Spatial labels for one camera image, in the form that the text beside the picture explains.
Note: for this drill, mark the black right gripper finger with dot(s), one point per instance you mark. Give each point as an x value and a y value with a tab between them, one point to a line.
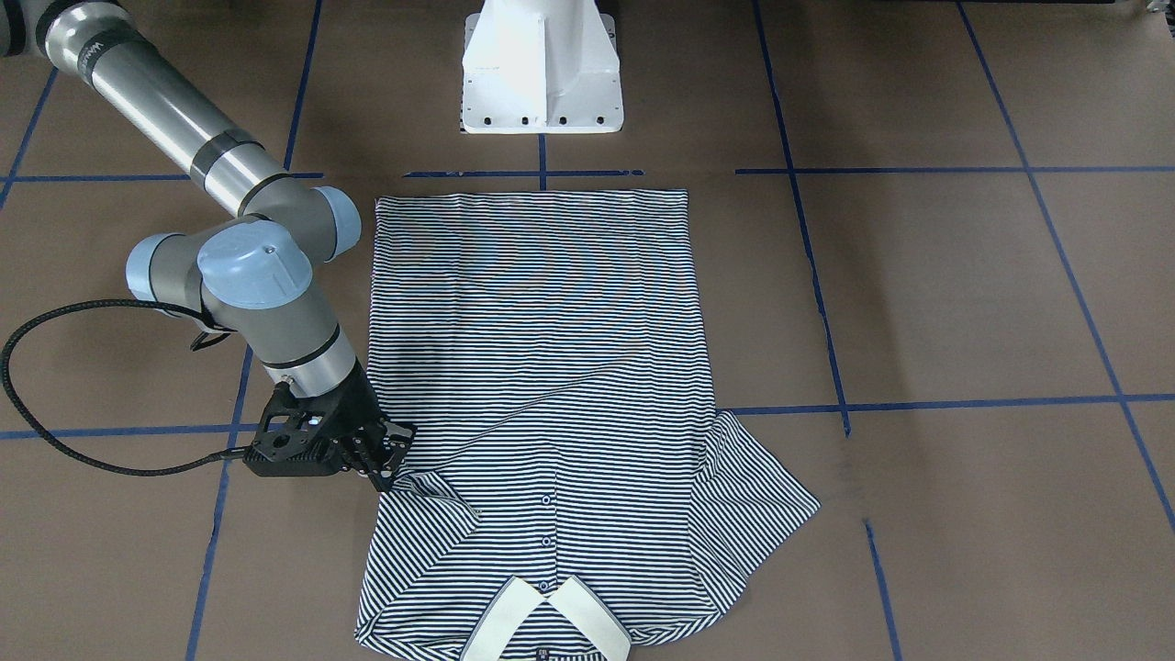
379	449

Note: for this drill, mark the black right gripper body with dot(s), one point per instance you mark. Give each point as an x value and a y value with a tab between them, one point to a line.
355	410

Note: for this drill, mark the striped polo shirt white collar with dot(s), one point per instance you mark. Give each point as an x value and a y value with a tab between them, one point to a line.
573	490

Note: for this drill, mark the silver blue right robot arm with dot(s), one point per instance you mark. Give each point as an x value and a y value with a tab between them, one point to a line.
252	276

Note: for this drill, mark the white pedestal base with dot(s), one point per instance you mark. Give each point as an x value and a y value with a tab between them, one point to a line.
541	67

